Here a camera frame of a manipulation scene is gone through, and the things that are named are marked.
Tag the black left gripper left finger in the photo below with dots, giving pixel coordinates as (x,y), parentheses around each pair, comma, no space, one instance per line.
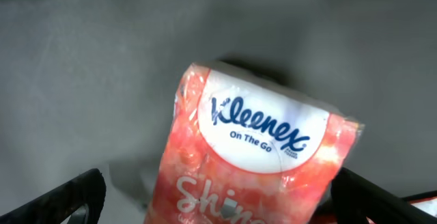
(79,200)

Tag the small red packet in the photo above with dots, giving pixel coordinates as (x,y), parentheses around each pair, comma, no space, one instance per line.
(423,201)

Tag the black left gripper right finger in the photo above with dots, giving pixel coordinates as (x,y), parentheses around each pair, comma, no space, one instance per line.
(357,201)

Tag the grey plastic shopping basket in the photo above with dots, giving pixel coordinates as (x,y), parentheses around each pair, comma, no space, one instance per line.
(90,84)

